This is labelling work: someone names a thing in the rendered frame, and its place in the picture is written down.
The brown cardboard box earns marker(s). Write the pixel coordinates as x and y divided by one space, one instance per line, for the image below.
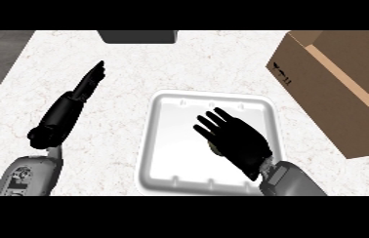
322 92

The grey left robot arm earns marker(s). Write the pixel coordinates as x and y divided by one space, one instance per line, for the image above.
31 175

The white foam tray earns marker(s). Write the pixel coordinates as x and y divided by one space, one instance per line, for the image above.
177 150

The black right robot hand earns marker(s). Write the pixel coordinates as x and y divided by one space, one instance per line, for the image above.
242 139

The olive green squash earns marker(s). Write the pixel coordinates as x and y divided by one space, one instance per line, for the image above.
214 149

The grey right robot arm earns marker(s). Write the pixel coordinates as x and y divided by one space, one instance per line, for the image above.
288 180

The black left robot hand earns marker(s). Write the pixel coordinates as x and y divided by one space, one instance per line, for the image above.
62 116

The dark grey appliance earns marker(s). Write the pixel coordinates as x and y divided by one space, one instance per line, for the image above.
138 36

